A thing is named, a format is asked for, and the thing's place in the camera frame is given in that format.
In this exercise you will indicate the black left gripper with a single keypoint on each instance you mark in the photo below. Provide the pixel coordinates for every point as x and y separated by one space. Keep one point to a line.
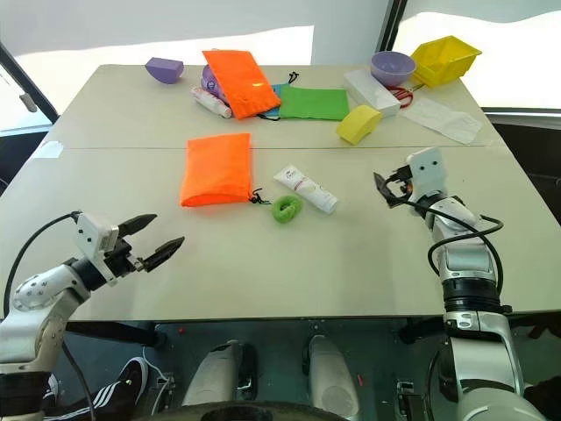
120 259

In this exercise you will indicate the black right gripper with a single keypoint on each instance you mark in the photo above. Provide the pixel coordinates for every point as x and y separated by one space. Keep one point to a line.
402 182

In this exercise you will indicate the dark rounded robot base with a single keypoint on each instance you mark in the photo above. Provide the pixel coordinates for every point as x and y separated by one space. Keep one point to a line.
258 412

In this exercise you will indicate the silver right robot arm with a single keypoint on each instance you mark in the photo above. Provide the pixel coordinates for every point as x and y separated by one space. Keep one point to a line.
464 263

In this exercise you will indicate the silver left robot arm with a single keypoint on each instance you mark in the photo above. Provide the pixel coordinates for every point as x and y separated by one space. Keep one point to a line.
33 302

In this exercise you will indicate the clear plastic bag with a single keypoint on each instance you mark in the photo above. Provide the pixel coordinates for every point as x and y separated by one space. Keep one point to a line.
442 120

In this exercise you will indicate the yellow foam block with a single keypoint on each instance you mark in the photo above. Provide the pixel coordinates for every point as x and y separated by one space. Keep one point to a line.
357 125

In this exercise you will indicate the white cream tube pink print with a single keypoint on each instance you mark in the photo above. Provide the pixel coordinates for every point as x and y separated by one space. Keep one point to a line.
307 188

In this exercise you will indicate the white rectangular box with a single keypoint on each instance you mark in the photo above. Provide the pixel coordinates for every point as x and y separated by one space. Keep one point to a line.
372 94

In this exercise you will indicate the green hair scrunchie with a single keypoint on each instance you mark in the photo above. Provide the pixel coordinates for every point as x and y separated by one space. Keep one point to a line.
287 209

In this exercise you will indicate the purple plastic bowl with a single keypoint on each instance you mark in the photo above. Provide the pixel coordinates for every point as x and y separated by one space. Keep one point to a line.
392 68

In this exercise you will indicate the yellow plastic bin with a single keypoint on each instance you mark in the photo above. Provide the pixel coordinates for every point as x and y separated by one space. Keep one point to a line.
442 59

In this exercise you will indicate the white rounded robot leg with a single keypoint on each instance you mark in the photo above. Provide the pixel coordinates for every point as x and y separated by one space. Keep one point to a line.
210 373
328 373

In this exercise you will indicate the white tube red print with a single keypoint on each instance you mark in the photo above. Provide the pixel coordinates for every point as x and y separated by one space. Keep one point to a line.
210 101

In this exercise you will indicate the black striped sneaker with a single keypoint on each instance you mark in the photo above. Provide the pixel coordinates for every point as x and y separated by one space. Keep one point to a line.
114 386

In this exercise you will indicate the black window pillar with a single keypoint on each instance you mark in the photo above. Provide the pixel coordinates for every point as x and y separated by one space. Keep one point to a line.
392 24

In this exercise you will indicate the purple plastic toy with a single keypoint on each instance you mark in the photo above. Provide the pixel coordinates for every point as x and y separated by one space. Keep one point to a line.
210 81

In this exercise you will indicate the purple foam block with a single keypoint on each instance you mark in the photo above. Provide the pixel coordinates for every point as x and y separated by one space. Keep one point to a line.
163 70

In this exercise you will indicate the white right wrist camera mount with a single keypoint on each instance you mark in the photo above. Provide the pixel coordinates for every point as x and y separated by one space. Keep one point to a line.
427 173

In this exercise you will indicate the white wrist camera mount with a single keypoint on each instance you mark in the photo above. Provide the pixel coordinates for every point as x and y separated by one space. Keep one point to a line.
427 173
91 237

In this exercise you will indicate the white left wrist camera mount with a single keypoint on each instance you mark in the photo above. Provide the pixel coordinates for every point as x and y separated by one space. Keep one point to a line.
91 237

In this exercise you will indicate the black table frame bar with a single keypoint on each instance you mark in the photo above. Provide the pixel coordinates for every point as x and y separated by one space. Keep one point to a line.
118 335

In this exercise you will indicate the dark slanted frame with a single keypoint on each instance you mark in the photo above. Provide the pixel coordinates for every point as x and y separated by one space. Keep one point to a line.
26 83

